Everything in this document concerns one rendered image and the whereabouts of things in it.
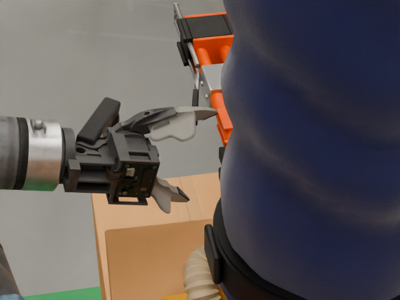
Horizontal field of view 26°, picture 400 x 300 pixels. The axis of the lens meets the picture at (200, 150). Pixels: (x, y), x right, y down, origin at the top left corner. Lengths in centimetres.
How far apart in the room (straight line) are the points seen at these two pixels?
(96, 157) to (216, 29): 38
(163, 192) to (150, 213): 66
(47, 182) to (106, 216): 79
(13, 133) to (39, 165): 5
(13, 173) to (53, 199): 171
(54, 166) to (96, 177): 6
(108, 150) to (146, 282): 18
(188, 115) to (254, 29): 49
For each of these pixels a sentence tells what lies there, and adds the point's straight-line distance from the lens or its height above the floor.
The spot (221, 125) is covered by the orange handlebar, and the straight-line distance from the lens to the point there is 118.
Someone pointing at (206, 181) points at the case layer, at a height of 54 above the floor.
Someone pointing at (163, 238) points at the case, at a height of 94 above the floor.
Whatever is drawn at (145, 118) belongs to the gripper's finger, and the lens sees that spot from 111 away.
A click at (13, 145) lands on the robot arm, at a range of 105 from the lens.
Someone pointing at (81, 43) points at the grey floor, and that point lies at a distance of 356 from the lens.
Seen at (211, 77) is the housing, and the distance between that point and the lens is 126.
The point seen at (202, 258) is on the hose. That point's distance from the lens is 106.
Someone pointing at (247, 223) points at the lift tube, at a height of 127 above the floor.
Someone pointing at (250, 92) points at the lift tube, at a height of 139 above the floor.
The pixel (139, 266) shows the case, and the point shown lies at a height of 94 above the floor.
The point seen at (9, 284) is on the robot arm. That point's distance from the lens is 103.
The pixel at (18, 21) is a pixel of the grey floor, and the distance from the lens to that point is 376.
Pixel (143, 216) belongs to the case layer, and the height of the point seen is 54.
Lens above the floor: 176
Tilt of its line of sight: 37 degrees down
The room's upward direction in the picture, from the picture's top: straight up
